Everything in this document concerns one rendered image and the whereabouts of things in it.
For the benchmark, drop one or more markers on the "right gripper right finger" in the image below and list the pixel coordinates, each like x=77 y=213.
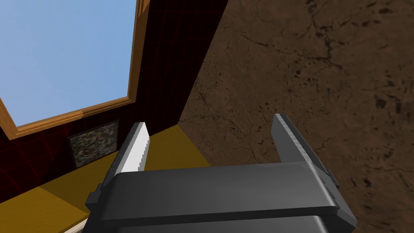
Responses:
x=289 y=142

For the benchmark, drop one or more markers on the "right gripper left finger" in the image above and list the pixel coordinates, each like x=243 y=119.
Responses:
x=134 y=152

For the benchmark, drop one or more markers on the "dark framed speckled picture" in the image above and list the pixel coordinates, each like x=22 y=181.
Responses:
x=93 y=144

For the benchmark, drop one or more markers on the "wooden framed window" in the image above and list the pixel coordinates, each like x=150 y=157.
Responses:
x=64 y=58

